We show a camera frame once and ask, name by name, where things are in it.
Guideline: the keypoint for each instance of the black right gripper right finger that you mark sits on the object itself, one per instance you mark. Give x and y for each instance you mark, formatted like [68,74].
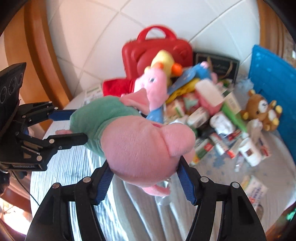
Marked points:
[239,220]

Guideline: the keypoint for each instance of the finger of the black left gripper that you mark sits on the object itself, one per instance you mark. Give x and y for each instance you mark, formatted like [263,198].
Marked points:
[61,115]
[67,141]

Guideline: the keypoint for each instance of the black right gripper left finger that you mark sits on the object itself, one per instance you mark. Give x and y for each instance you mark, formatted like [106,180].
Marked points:
[52,220]

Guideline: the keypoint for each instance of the pink pig plush green shirt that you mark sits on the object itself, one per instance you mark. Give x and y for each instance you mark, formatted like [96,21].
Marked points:
[139,151]

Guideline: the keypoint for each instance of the pink pig plush red dress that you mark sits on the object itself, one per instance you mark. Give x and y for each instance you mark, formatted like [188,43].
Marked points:
[154,81]

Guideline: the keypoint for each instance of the blue foam boomerang toy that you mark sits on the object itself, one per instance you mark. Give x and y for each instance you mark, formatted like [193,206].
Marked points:
[182,85]

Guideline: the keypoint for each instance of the blue white tissue pack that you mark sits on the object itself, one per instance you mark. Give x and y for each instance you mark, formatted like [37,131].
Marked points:
[254,190]

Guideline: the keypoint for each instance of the white jar brown label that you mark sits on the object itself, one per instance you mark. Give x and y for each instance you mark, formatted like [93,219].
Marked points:
[250,152]

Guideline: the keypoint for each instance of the white plush rabbit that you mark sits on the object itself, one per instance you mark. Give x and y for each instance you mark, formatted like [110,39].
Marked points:
[254,128]

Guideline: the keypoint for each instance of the red plastic carry case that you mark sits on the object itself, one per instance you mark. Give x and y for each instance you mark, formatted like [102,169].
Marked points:
[139,53]

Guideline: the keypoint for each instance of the brown teddy bear plush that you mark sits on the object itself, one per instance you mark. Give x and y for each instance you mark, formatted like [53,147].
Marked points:
[257,107]

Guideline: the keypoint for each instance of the yellow duck plush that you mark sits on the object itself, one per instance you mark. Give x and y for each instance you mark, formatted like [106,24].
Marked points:
[165,61]

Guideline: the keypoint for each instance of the white pink tissue pack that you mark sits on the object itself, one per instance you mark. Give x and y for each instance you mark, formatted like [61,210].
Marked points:
[209,96]

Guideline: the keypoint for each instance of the blue plastic storage crate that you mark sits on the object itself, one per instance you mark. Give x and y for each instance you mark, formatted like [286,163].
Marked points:
[274,79]

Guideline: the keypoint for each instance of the black gift bag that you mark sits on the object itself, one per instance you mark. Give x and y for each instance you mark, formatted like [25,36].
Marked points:
[224,66]

